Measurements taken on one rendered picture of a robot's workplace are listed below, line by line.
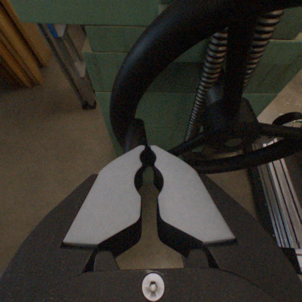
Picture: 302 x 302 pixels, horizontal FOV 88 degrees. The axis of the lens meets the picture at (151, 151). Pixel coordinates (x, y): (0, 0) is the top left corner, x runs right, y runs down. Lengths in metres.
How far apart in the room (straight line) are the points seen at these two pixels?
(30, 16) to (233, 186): 1.12
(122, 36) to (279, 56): 0.23
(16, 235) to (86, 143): 0.63
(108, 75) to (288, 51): 0.29
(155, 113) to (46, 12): 0.28
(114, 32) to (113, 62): 0.05
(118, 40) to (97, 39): 0.04
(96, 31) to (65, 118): 1.12
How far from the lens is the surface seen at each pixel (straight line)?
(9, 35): 1.63
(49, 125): 1.42
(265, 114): 0.59
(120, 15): 0.32
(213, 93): 0.24
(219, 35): 0.22
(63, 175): 1.15
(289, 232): 0.96
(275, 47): 0.28
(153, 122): 0.47
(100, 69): 0.37
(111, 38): 0.33
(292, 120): 0.50
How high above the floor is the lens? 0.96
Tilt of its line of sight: 61 degrees down
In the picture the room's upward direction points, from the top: 4 degrees clockwise
